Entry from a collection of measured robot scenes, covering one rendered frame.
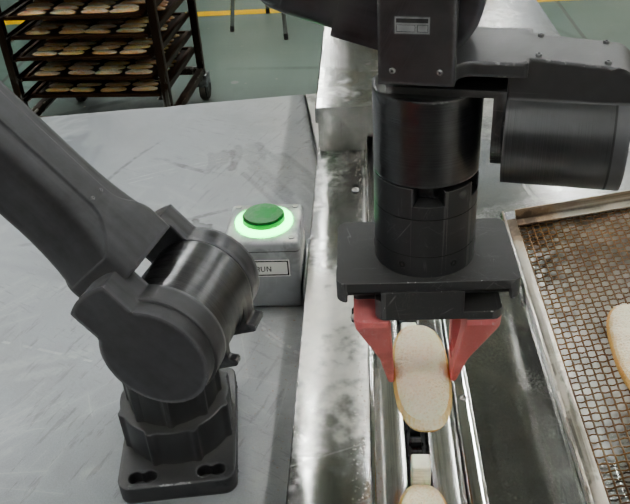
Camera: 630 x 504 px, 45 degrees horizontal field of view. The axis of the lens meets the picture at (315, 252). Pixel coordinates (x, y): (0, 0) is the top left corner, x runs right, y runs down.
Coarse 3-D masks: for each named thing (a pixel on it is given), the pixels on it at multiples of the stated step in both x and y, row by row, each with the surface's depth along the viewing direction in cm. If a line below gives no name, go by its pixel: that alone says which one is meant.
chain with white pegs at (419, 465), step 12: (408, 324) 63; (408, 432) 57; (420, 432) 58; (408, 444) 56; (420, 444) 57; (408, 456) 55; (420, 456) 52; (408, 468) 55; (420, 468) 51; (420, 480) 51
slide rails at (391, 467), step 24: (384, 384) 60; (384, 408) 58; (384, 432) 56; (432, 432) 56; (456, 432) 56; (384, 456) 54; (432, 456) 54; (456, 456) 54; (384, 480) 53; (432, 480) 53; (456, 480) 52
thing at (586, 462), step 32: (512, 224) 71; (544, 224) 70; (544, 320) 59; (576, 320) 59; (544, 352) 55; (576, 352) 56; (608, 384) 53; (576, 416) 51; (576, 448) 48; (608, 448) 49
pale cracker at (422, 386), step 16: (400, 336) 53; (416, 336) 53; (432, 336) 53; (400, 352) 51; (416, 352) 51; (432, 352) 51; (400, 368) 50; (416, 368) 50; (432, 368) 50; (448, 368) 50; (400, 384) 49; (416, 384) 49; (432, 384) 49; (448, 384) 49; (400, 400) 48; (416, 400) 48; (432, 400) 48; (448, 400) 48; (416, 416) 47; (432, 416) 47; (448, 416) 47
